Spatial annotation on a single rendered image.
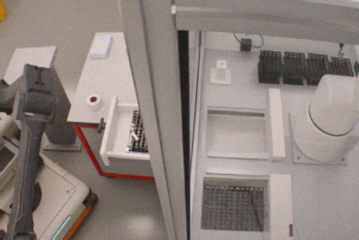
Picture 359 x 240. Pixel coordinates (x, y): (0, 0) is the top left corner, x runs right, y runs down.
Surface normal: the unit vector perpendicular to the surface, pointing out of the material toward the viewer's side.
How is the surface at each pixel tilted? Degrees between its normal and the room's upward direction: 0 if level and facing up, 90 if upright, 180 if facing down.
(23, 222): 60
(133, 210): 0
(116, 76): 0
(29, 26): 0
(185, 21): 90
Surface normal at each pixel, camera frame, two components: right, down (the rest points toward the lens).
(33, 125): 0.63, 0.20
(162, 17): -0.09, 0.84
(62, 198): -0.03, -0.55
